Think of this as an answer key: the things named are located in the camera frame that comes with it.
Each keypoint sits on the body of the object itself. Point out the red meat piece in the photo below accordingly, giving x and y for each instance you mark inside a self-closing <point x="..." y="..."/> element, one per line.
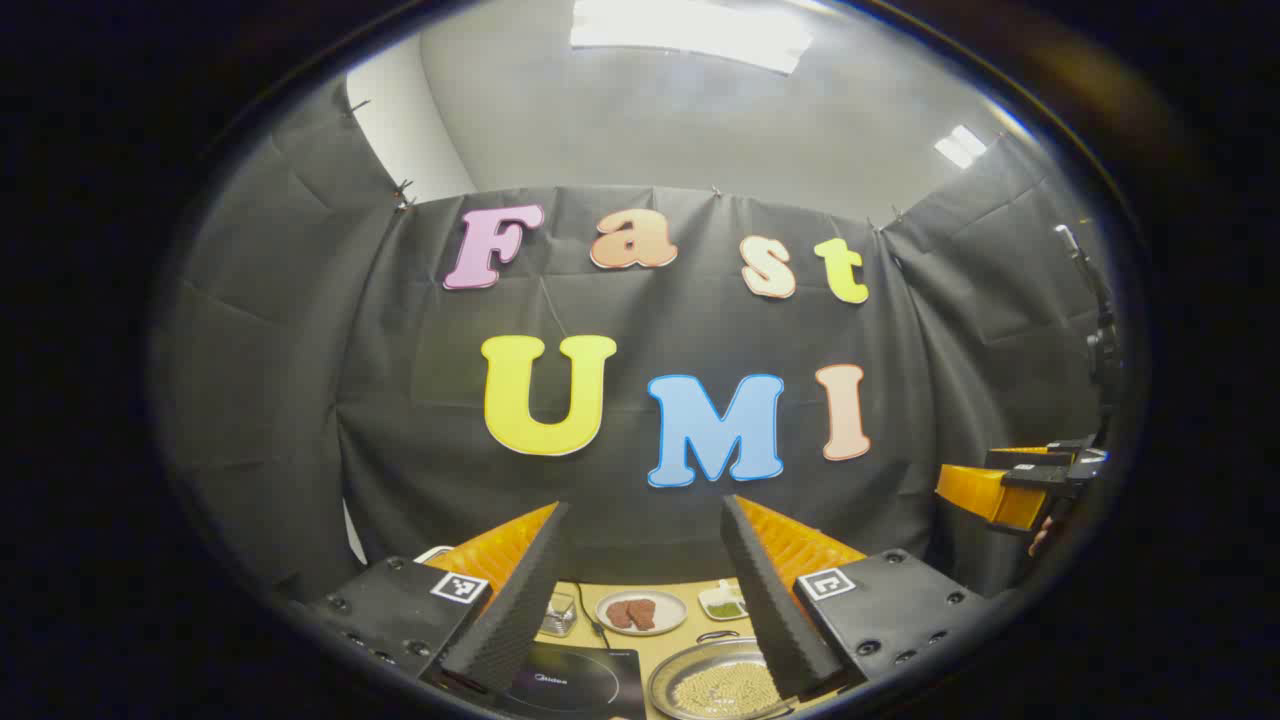
<point x="620" y="614"/>
<point x="643" y="612"/>

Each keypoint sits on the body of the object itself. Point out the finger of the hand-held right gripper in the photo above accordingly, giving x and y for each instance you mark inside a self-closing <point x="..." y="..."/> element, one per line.
<point x="1050" y="456"/>
<point x="985" y="495"/>

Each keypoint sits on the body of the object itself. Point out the stainless steel pot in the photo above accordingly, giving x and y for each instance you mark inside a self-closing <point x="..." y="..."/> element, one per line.
<point x="680" y="665"/>

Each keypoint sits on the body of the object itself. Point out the ceiling light panel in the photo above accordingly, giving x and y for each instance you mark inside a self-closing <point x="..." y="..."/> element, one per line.
<point x="960" y="147"/>
<point x="690" y="30"/>

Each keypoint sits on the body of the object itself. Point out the white oval plate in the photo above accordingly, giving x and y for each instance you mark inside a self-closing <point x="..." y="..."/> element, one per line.
<point x="670" y="612"/>

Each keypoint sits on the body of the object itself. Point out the heap of soybeans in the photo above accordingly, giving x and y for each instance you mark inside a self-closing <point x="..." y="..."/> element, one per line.
<point x="725" y="690"/>

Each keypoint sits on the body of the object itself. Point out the white divided dish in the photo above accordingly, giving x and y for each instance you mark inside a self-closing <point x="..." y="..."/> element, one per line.
<point x="722" y="595"/>

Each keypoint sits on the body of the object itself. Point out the heap of green beans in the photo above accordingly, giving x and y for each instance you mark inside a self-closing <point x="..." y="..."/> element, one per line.
<point x="725" y="608"/>

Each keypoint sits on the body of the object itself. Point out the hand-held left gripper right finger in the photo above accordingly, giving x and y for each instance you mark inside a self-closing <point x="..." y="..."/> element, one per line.
<point x="770" y="610"/>

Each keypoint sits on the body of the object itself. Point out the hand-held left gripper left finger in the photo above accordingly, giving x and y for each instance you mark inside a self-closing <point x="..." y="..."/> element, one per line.
<point x="520" y="610"/>

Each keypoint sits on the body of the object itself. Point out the black induction cooktop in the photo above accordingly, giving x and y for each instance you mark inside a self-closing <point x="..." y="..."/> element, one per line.
<point x="570" y="680"/>

